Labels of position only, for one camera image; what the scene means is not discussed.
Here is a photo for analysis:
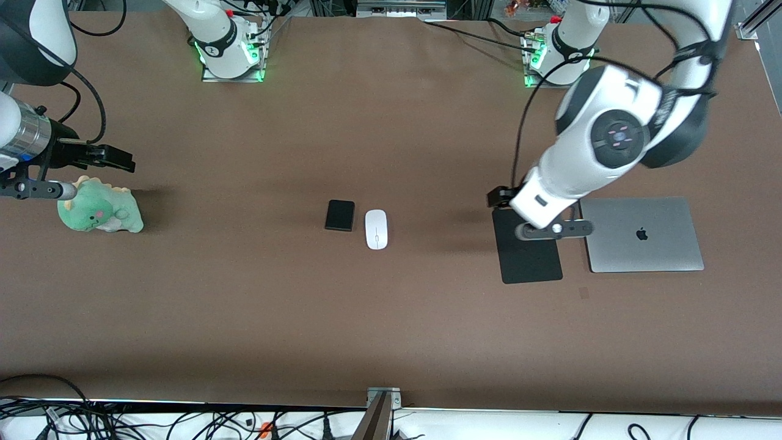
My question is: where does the white computer mouse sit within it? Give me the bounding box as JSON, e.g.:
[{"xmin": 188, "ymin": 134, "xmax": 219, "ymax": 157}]
[{"xmin": 365, "ymin": 209, "xmax": 389, "ymax": 251}]

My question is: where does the black phone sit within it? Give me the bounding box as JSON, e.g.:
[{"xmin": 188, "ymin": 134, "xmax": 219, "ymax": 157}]
[{"xmin": 324, "ymin": 199, "xmax": 356, "ymax": 232}]

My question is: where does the black mouse pad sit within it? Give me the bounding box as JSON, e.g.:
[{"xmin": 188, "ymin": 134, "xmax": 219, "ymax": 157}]
[{"xmin": 492, "ymin": 208, "xmax": 563, "ymax": 285}]

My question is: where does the green dinosaur plush toy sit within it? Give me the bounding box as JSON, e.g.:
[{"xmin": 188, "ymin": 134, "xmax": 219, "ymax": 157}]
[{"xmin": 57, "ymin": 175, "xmax": 145, "ymax": 234}]

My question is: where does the silver laptop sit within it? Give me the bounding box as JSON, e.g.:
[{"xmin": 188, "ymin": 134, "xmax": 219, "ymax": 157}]
[{"xmin": 579, "ymin": 197, "xmax": 705, "ymax": 273}]

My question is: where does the aluminium profile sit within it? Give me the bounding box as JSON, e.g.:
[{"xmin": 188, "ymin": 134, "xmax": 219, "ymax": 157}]
[{"xmin": 736, "ymin": 0, "xmax": 782, "ymax": 41}]

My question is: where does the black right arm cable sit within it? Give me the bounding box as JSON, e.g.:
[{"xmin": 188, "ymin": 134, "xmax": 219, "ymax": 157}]
[{"xmin": 58, "ymin": 0, "xmax": 127, "ymax": 150}]

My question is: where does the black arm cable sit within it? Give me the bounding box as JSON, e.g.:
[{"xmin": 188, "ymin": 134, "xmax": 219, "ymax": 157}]
[
  {"xmin": 512, "ymin": 0, "xmax": 718, "ymax": 190},
  {"xmin": 58, "ymin": 0, "xmax": 127, "ymax": 150}
]

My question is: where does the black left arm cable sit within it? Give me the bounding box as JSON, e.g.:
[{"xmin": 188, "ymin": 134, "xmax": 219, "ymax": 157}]
[{"xmin": 512, "ymin": 0, "xmax": 718, "ymax": 190}]

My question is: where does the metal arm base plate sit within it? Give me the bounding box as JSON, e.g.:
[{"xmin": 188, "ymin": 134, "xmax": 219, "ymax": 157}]
[
  {"xmin": 202, "ymin": 61, "xmax": 266, "ymax": 83},
  {"xmin": 522, "ymin": 67, "xmax": 590, "ymax": 90}
]

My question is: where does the metal frame rail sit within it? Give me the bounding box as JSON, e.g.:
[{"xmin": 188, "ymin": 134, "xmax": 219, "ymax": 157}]
[{"xmin": 356, "ymin": 0, "xmax": 448, "ymax": 20}]

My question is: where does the metal bracket post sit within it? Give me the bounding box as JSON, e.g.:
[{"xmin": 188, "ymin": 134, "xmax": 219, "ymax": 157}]
[{"xmin": 354, "ymin": 387, "xmax": 403, "ymax": 440}]

